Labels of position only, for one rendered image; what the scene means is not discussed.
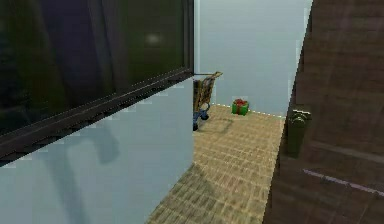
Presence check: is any brown chair with blue wheels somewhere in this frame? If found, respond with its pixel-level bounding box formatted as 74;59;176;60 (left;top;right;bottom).
192;71;224;132

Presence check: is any green gift box red bow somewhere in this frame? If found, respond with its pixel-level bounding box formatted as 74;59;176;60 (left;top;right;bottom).
231;98;250;117

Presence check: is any dark framed window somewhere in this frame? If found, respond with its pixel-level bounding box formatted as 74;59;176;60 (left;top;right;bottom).
0;0;195;168

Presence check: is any brown wooden room door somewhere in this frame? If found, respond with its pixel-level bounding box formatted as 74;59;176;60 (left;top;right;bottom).
262;0;384;224

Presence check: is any dark green door handle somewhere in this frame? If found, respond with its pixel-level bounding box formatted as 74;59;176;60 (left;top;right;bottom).
286;108;313;158

